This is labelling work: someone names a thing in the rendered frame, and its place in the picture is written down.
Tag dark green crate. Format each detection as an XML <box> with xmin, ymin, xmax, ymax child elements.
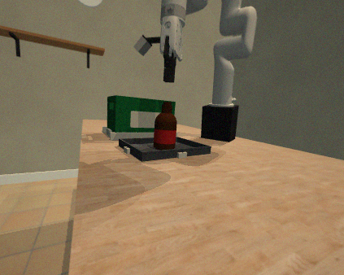
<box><xmin>107</xmin><ymin>95</ymin><xmax>167</xmax><ymax>133</ymax></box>

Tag brown glass bottle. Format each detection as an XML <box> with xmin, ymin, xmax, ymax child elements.
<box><xmin>154</xmin><ymin>102</ymin><xmax>177</xmax><ymax>150</ymax></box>

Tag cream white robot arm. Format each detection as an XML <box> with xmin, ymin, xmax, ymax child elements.
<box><xmin>134</xmin><ymin>0</ymin><xmax>257</xmax><ymax>107</ymax></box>

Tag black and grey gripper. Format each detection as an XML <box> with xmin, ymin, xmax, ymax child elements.
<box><xmin>160</xmin><ymin>15</ymin><xmax>185</xmax><ymax>83</ymax></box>

